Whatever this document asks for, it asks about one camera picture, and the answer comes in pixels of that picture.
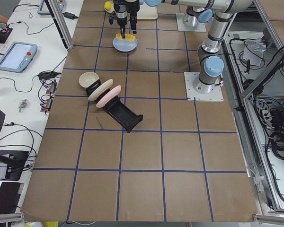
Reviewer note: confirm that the near teach pendant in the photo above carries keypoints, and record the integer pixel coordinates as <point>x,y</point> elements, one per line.
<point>18,56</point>

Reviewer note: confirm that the cream plate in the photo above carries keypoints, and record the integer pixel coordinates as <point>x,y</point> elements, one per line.
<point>101,89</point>

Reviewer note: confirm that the aluminium frame post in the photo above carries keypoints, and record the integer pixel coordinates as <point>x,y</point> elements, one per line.
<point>60,23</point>

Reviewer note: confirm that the blue plate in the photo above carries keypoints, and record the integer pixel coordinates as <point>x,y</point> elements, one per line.
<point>124,46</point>

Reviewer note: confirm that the pink plate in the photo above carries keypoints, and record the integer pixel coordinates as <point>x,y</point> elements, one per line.
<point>107,97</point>

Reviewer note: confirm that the black dish rack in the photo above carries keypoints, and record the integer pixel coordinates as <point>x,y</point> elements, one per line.
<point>117,110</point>

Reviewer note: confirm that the cream bowl in rack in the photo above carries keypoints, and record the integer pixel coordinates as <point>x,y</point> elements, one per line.
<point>87,79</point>

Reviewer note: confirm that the yellow lemon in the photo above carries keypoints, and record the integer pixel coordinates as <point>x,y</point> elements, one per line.
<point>108,5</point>

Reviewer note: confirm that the yellow bread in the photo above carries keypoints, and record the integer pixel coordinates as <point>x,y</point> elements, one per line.
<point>126,37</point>

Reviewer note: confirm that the cream serving tray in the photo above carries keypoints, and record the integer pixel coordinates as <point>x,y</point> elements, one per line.
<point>146,12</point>

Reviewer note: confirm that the black power adapter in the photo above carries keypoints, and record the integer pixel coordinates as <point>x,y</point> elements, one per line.
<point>70,15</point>

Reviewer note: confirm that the black monitor stand base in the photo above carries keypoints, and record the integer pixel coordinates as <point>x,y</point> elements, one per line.
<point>12,164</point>

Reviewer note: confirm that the white box in cabinet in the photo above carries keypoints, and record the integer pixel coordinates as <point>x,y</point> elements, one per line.
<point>254,51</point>

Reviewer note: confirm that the white bowl with lemon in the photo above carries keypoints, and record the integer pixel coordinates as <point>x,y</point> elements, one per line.
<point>114,7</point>

